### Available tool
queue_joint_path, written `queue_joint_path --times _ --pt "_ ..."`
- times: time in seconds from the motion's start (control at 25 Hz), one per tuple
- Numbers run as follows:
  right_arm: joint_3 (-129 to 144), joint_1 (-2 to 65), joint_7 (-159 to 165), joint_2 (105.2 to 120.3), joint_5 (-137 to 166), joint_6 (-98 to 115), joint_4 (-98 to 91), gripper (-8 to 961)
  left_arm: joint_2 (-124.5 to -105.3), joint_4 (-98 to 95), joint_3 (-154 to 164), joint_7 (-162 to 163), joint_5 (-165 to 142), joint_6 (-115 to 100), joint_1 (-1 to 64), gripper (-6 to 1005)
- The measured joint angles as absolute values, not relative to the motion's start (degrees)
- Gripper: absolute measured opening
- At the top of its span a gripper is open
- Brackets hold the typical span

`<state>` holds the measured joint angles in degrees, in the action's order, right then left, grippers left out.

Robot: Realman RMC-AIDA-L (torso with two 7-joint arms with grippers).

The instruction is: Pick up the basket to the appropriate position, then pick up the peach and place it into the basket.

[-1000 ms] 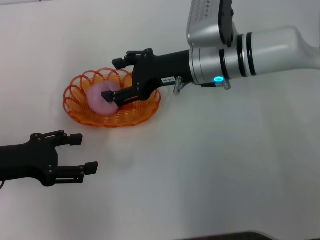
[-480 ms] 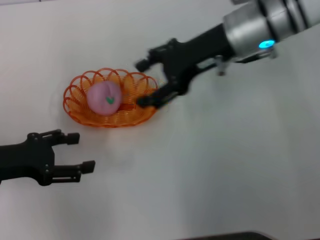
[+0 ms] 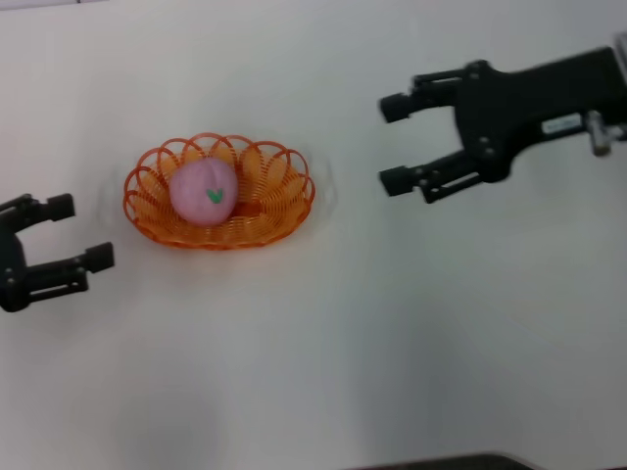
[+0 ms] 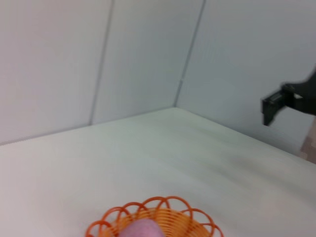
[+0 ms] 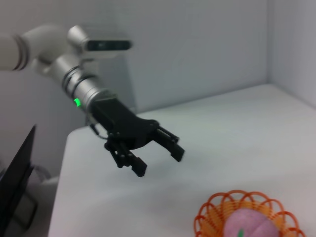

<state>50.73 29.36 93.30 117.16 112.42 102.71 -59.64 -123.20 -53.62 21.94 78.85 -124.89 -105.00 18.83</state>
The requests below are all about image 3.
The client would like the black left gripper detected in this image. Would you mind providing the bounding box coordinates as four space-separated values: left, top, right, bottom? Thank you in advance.
0 193 116 314

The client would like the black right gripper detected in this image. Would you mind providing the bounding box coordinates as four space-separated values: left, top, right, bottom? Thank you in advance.
378 46 627 205

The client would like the pink toy peach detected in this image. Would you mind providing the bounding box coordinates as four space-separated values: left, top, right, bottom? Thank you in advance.
169 157 240 226

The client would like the orange woven plastic basket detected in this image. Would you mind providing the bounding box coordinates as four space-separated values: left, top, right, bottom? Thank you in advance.
121 131 317 251

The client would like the dark robot torso cover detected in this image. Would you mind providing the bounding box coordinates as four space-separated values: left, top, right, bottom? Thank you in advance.
342 452 535 470

